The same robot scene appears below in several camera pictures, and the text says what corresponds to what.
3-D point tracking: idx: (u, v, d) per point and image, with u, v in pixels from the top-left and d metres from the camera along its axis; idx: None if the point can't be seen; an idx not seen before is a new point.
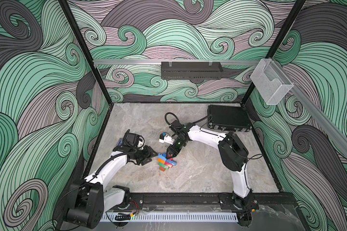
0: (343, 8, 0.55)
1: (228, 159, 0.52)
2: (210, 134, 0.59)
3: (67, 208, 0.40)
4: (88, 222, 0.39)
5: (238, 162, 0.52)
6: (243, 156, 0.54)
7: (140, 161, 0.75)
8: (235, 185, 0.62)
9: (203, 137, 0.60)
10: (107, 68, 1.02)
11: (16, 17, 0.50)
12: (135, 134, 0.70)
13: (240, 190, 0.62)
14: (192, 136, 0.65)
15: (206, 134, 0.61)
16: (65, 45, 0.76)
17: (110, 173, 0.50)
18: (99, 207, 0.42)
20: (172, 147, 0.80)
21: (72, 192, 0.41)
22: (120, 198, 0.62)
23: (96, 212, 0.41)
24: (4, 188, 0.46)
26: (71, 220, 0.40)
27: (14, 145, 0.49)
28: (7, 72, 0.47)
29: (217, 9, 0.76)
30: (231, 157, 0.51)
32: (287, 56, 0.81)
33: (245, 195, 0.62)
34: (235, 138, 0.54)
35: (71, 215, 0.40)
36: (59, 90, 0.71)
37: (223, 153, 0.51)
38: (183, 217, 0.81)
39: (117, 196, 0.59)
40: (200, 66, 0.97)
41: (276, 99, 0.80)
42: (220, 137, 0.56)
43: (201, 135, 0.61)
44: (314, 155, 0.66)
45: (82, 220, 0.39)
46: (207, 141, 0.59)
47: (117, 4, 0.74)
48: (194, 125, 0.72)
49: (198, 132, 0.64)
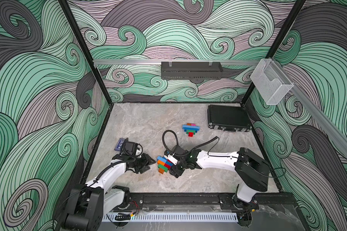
0: (343, 8, 0.55)
1: (250, 181, 0.45)
2: (222, 158, 0.53)
3: (67, 214, 0.40)
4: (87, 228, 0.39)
5: (264, 181, 0.45)
6: (265, 172, 0.46)
7: (140, 169, 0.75)
8: (241, 191, 0.59)
9: (218, 164, 0.53)
10: (107, 68, 1.03)
11: (16, 17, 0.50)
12: (133, 143, 0.72)
13: (245, 196, 0.59)
14: (202, 165, 0.59)
15: (219, 160, 0.53)
16: (65, 45, 0.76)
17: (110, 179, 0.51)
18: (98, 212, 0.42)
20: (175, 168, 0.76)
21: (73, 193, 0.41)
22: (120, 198, 0.62)
23: (96, 218, 0.41)
24: (4, 188, 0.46)
26: (69, 228, 0.39)
27: (14, 146, 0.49)
28: (7, 72, 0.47)
29: (217, 9, 0.76)
30: (254, 177, 0.44)
32: (288, 57, 0.81)
33: (249, 200, 0.60)
34: (251, 155, 0.48)
35: (70, 222, 0.39)
36: (59, 90, 0.71)
37: (243, 174, 0.45)
38: (183, 217, 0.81)
39: (116, 198, 0.59)
40: (200, 66, 0.97)
41: (276, 100, 0.81)
42: (233, 159, 0.49)
43: (213, 162, 0.54)
44: (314, 155, 0.66)
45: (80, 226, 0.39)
46: (221, 166, 0.52)
47: (117, 4, 0.74)
48: (200, 151, 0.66)
49: (207, 159, 0.57)
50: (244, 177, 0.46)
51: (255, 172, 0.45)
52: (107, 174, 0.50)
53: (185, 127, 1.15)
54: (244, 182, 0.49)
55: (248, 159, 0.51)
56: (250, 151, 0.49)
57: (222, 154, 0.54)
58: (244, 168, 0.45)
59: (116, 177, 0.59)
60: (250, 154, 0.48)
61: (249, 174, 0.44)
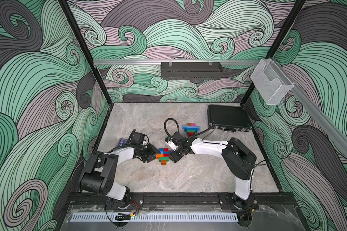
0: (343, 8, 0.55)
1: (235, 167, 0.49)
2: (214, 144, 0.57)
3: (84, 173, 0.45)
4: (101, 190, 0.43)
5: (247, 168, 0.49)
6: (250, 162, 0.50)
7: (147, 158, 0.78)
8: (237, 186, 0.60)
9: (209, 150, 0.57)
10: (107, 68, 1.03)
11: (16, 17, 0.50)
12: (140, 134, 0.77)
13: (242, 192, 0.61)
14: (195, 149, 0.64)
15: (211, 146, 0.57)
16: (65, 45, 0.76)
17: (121, 156, 0.56)
18: (111, 177, 0.47)
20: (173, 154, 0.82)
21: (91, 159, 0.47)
22: (120, 195, 0.62)
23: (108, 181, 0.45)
24: (4, 188, 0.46)
26: (85, 186, 0.43)
27: (14, 145, 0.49)
28: (7, 72, 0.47)
29: (217, 9, 0.76)
30: (237, 164, 0.48)
32: (288, 56, 0.81)
33: (246, 197, 0.61)
34: (239, 145, 0.52)
35: (86, 181, 0.44)
36: (59, 90, 0.71)
37: (228, 160, 0.49)
38: (183, 217, 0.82)
39: (118, 191, 0.59)
40: (200, 66, 0.97)
41: (276, 100, 0.81)
42: (222, 146, 0.54)
43: (205, 148, 0.59)
44: (314, 155, 0.66)
45: (96, 186, 0.43)
46: (212, 151, 0.56)
47: (117, 4, 0.74)
48: (196, 137, 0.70)
49: (200, 144, 0.62)
50: (230, 163, 0.49)
51: (239, 160, 0.49)
52: (118, 150, 0.56)
53: (185, 127, 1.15)
54: (229, 168, 0.52)
55: (236, 147, 0.54)
56: (239, 141, 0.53)
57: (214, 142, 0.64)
58: (230, 155, 0.49)
59: (125, 159, 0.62)
60: (238, 144, 0.52)
61: (233, 161, 0.48)
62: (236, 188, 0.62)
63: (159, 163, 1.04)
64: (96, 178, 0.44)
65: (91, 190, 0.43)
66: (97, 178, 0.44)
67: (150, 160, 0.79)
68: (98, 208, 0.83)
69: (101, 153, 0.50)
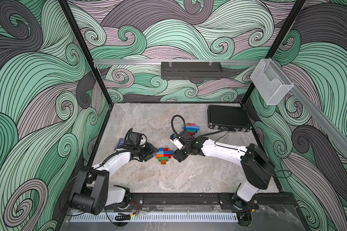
0: (343, 8, 0.55)
1: (254, 175, 0.45)
2: (229, 149, 0.53)
3: (73, 193, 0.42)
4: (93, 209, 0.40)
5: (266, 178, 0.45)
6: (270, 172, 0.47)
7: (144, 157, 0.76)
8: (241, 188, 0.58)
9: (223, 155, 0.54)
10: (107, 68, 1.02)
11: (16, 17, 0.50)
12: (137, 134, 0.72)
13: (246, 195, 0.60)
14: (206, 151, 0.59)
15: (226, 150, 0.53)
16: (65, 45, 0.76)
17: (115, 165, 0.53)
18: (103, 194, 0.44)
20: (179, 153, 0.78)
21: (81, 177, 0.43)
22: (120, 197, 0.62)
23: (100, 199, 0.42)
24: (4, 188, 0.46)
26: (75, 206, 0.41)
27: (14, 145, 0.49)
28: (7, 72, 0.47)
29: (217, 9, 0.76)
30: (257, 173, 0.45)
32: (288, 56, 0.81)
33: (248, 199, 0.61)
34: (260, 152, 0.48)
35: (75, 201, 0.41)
36: (59, 90, 0.71)
37: (246, 168, 0.45)
38: (183, 217, 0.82)
39: (117, 194, 0.59)
40: (200, 66, 0.97)
41: (276, 100, 0.81)
42: (240, 151, 0.50)
43: (218, 152, 0.55)
44: (314, 155, 0.66)
45: (87, 207, 0.40)
46: (227, 157, 0.53)
47: (117, 4, 0.74)
48: (207, 139, 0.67)
49: (213, 147, 0.57)
50: (247, 172, 0.46)
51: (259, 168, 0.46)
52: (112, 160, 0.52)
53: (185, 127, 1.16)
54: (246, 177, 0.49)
55: (255, 155, 0.51)
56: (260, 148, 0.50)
57: (229, 146, 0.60)
58: (250, 161, 0.45)
59: (121, 165, 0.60)
60: (259, 150, 0.48)
61: (254, 169, 0.45)
62: (240, 189, 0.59)
63: (159, 163, 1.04)
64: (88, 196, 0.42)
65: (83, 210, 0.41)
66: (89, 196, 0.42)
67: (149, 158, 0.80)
68: None
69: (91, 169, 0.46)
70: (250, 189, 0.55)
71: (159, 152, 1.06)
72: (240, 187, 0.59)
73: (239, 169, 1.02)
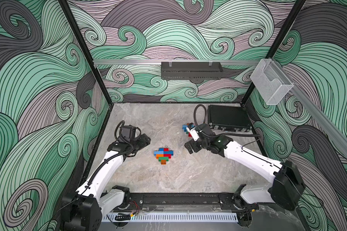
0: (343, 8, 0.55)
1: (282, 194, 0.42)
2: (260, 160, 0.47)
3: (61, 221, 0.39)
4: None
5: (295, 200, 0.41)
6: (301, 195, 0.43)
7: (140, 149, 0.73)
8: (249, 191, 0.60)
9: (251, 163, 0.49)
10: (107, 68, 1.02)
11: (16, 17, 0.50)
12: (130, 128, 0.64)
13: (249, 198, 0.60)
14: (228, 154, 0.55)
15: (257, 160, 0.48)
16: (65, 45, 0.76)
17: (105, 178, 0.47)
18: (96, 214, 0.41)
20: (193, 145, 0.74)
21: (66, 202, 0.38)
22: (119, 200, 0.61)
23: (93, 221, 0.40)
24: (4, 188, 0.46)
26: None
27: (14, 146, 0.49)
28: (7, 72, 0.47)
29: (217, 9, 0.76)
30: (288, 193, 0.40)
32: (288, 56, 0.81)
33: (249, 202, 0.61)
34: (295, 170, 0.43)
35: (67, 225, 0.39)
36: (59, 90, 0.71)
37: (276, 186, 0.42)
38: (183, 217, 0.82)
39: (116, 198, 0.59)
40: (200, 66, 0.97)
41: (276, 99, 0.80)
42: (273, 166, 0.45)
43: (245, 159, 0.50)
44: (314, 155, 0.66)
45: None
46: (253, 166, 0.48)
47: (117, 4, 0.74)
48: (233, 141, 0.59)
49: (240, 152, 0.52)
50: (276, 189, 0.42)
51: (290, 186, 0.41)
52: (100, 175, 0.46)
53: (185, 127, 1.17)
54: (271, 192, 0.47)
55: (288, 173, 0.46)
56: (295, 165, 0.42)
57: (260, 156, 0.49)
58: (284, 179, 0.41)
59: (112, 173, 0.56)
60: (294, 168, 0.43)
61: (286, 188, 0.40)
62: (246, 190, 0.62)
63: (159, 163, 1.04)
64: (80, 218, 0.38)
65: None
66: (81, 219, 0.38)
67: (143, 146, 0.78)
68: None
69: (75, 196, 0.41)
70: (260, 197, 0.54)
71: (159, 152, 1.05)
72: (248, 190, 0.61)
73: (239, 169, 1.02)
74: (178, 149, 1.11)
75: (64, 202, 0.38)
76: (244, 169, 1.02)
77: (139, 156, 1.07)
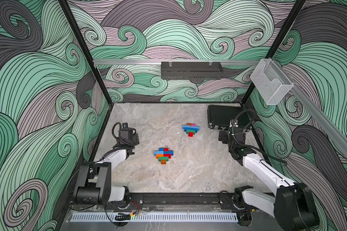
0: (343, 8, 0.55)
1: (285, 211, 0.41)
2: (273, 173, 0.48)
3: (78, 187, 0.42)
4: (100, 199, 0.41)
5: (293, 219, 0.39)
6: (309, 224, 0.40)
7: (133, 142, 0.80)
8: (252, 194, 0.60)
9: (263, 175, 0.50)
10: (107, 68, 1.02)
11: (16, 17, 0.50)
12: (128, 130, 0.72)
13: (248, 198, 0.61)
14: (246, 162, 0.58)
15: (269, 172, 0.49)
16: (65, 45, 0.76)
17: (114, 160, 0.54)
18: (107, 185, 0.45)
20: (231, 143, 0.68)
21: (83, 171, 0.44)
22: (120, 195, 0.62)
23: (106, 189, 0.44)
24: (4, 188, 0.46)
26: (82, 197, 0.41)
27: (14, 145, 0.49)
28: (7, 72, 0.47)
29: (217, 9, 0.76)
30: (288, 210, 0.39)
32: (288, 56, 0.81)
33: (247, 202, 0.62)
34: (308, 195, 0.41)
35: (81, 194, 0.42)
36: (59, 90, 0.71)
37: (280, 200, 0.42)
38: (183, 217, 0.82)
39: (117, 192, 0.59)
40: (200, 66, 0.97)
41: (276, 100, 0.81)
42: (283, 181, 0.45)
43: (259, 170, 0.52)
44: (314, 155, 0.66)
45: (93, 197, 0.41)
46: (265, 178, 0.50)
47: (117, 4, 0.74)
48: (255, 153, 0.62)
49: (257, 162, 0.54)
50: (280, 206, 0.42)
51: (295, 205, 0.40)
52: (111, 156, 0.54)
53: (185, 127, 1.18)
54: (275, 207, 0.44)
55: (301, 196, 0.43)
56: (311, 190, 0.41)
57: (275, 171, 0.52)
58: (289, 195, 0.40)
59: (118, 161, 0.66)
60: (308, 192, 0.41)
61: (288, 206, 0.40)
62: (248, 192, 0.62)
63: (159, 163, 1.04)
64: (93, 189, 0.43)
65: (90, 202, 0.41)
66: (94, 189, 0.43)
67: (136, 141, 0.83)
68: (98, 208, 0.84)
69: (92, 164, 0.47)
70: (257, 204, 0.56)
71: (159, 152, 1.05)
72: (249, 192, 0.62)
73: (239, 169, 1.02)
74: (178, 149, 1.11)
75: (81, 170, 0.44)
76: (244, 169, 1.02)
77: (139, 156, 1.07)
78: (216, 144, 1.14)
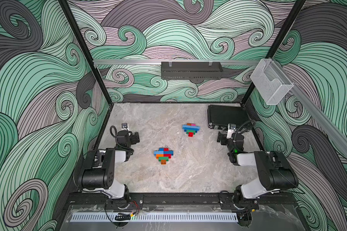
0: (343, 9, 0.55)
1: (264, 170, 0.47)
2: None
3: (84, 170, 0.46)
4: (105, 181, 0.44)
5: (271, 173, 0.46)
6: (286, 181, 0.44)
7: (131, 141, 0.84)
8: (248, 186, 0.61)
9: (249, 158, 0.60)
10: (107, 68, 1.02)
11: (16, 17, 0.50)
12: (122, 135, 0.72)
13: (247, 191, 0.61)
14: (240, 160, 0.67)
15: (253, 153, 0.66)
16: (65, 45, 0.76)
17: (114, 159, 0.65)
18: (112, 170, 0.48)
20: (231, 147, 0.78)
21: (89, 157, 0.48)
22: (120, 192, 0.62)
23: (110, 174, 0.47)
24: (4, 188, 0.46)
26: (87, 180, 0.44)
27: (14, 145, 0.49)
28: (7, 72, 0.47)
29: (217, 9, 0.76)
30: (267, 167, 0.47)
32: (288, 56, 0.81)
33: (247, 197, 0.62)
34: (282, 159, 0.49)
35: (87, 178, 0.44)
36: (59, 90, 0.71)
37: (261, 163, 0.48)
38: (183, 217, 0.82)
39: (118, 188, 0.61)
40: (200, 66, 0.97)
41: (276, 100, 0.81)
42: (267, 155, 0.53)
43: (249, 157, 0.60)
44: (314, 155, 0.66)
45: (99, 179, 0.44)
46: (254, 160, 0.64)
47: (117, 4, 0.74)
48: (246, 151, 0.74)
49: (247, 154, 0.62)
50: (261, 169, 0.49)
51: (272, 166, 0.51)
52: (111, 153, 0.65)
53: (185, 127, 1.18)
54: (257, 170, 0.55)
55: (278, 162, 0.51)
56: (283, 155, 0.50)
57: None
58: (263, 156, 0.50)
59: (119, 161, 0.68)
60: (281, 157, 0.49)
61: (263, 162, 0.48)
62: (246, 184, 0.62)
63: (158, 163, 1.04)
64: (98, 173, 0.45)
65: (96, 184, 0.44)
66: (99, 172, 0.45)
67: (134, 141, 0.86)
68: (98, 208, 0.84)
69: (97, 152, 0.52)
70: (255, 188, 0.56)
71: (159, 152, 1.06)
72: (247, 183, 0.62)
73: (239, 169, 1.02)
74: (178, 149, 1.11)
75: (87, 156, 0.48)
76: (245, 169, 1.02)
77: (139, 157, 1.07)
78: (216, 144, 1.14)
